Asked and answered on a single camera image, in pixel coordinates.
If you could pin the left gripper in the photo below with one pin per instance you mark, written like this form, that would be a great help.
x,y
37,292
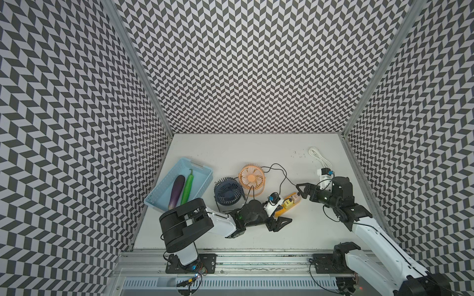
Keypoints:
x,y
276,226

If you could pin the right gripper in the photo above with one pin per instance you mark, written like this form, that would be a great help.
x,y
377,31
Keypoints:
x,y
313,189

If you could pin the pink USB charger plug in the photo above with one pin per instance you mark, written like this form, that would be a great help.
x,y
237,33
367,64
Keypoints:
x,y
296,198

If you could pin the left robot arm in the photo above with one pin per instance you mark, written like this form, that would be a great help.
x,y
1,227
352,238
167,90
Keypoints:
x,y
185,224

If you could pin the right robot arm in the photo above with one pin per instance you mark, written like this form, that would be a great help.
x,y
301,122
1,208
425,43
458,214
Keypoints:
x,y
397,273

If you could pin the orange desk fan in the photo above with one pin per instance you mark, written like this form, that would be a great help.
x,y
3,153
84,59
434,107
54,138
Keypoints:
x,y
252,178

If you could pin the dark blue desk fan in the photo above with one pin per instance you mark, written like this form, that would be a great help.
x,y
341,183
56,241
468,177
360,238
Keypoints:
x,y
228,191

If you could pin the yellow USB charger plug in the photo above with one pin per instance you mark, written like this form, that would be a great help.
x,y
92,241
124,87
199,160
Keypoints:
x,y
287,204

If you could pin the green cucumber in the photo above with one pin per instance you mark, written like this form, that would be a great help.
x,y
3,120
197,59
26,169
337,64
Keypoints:
x,y
187,188

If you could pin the light blue plastic basket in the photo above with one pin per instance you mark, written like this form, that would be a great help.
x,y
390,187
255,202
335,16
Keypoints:
x,y
159,197

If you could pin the purple eggplant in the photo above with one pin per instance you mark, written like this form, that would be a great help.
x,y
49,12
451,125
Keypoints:
x,y
177,188

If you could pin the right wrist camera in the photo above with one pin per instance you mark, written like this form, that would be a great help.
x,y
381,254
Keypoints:
x,y
326,175

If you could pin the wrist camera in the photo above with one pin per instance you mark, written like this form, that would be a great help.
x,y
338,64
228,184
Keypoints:
x,y
273,204
326,175

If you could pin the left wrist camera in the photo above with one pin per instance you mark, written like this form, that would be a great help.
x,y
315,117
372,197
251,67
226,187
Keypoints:
x,y
273,204

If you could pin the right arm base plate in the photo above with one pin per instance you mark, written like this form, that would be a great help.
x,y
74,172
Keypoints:
x,y
326,263

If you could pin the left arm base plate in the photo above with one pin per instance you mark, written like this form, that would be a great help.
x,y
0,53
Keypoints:
x,y
204,265

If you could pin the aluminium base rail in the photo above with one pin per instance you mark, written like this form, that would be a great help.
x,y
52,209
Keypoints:
x,y
240,272

